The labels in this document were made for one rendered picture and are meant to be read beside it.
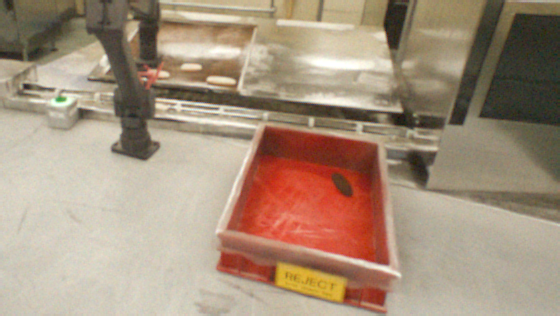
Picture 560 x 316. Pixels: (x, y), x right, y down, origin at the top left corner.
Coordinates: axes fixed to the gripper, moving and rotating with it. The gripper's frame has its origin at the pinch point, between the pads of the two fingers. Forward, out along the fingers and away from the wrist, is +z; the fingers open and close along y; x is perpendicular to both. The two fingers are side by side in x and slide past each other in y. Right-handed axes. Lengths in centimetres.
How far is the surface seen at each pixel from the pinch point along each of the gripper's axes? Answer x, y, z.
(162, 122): 6.8, 8.5, 8.4
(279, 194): 44, 33, 11
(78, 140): -15.1, 20.9, 11.0
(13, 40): -191, -205, 64
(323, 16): 69, -341, 56
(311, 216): 52, 40, 11
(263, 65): 33.6, -29.7, 0.6
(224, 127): 26.1, 8.5, 7.5
